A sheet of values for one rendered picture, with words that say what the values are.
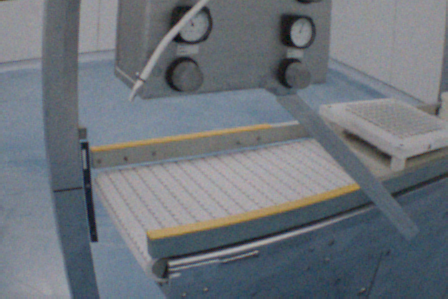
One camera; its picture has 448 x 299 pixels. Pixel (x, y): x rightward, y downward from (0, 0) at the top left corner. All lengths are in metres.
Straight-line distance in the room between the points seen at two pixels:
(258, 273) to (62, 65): 0.43
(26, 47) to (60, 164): 4.77
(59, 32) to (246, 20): 0.35
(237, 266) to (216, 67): 0.29
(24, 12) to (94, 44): 1.04
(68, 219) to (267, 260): 0.37
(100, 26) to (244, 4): 5.12
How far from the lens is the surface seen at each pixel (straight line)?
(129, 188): 0.76
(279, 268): 0.71
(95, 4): 5.54
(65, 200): 0.85
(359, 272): 0.97
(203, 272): 0.63
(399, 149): 0.82
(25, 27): 5.51
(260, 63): 0.51
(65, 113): 0.79
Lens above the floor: 1.21
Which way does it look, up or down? 20 degrees down
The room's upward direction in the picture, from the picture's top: 4 degrees clockwise
